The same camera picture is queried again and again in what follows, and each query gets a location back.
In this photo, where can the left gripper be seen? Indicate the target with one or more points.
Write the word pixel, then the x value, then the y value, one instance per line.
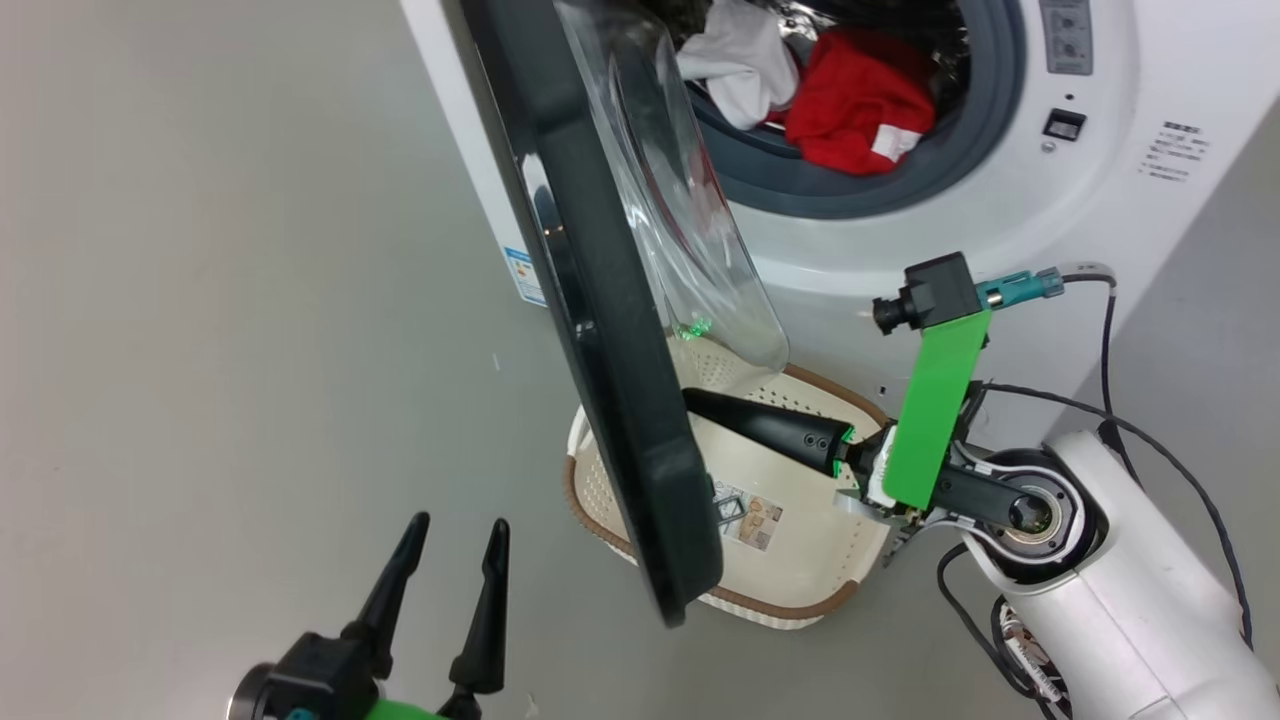
pixel 460 708

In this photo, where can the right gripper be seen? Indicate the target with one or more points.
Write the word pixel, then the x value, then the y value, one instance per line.
pixel 870 470

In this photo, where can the black glass washing machine door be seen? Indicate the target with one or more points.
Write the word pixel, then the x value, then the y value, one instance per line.
pixel 600 350

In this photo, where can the red garment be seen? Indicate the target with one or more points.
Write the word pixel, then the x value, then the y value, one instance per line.
pixel 860 100

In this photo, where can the white garment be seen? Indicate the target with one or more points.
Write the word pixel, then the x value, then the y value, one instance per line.
pixel 740 60

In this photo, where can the paper sticker inside basket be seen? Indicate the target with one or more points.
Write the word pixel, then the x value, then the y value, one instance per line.
pixel 755 518

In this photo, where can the cream laundry basket brown rim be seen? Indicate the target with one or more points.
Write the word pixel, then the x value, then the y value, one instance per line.
pixel 800 565

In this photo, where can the grey rubber door gasket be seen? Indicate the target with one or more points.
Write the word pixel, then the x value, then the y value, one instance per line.
pixel 900 195

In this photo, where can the steel washing machine drum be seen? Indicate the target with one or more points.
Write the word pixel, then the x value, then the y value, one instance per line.
pixel 945 35

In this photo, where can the white washing machine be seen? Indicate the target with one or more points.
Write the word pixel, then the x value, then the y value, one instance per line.
pixel 1150 220

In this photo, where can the blue white energy label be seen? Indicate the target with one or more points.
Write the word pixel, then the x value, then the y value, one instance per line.
pixel 524 277

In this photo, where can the grey warning sticker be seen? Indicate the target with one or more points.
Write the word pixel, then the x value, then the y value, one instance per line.
pixel 1066 35

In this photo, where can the green left camera bracket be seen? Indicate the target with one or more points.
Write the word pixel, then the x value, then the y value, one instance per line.
pixel 405 711

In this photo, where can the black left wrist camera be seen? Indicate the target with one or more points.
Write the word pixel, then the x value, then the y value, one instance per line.
pixel 320 675

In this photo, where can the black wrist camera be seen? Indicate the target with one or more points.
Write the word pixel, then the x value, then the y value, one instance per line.
pixel 320 675
pixel 935 290

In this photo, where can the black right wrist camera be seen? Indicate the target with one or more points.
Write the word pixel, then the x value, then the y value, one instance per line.
pixel 935 290

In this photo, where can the teal right camera connector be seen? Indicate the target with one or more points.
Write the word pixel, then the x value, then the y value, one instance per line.
pixel 1015 288

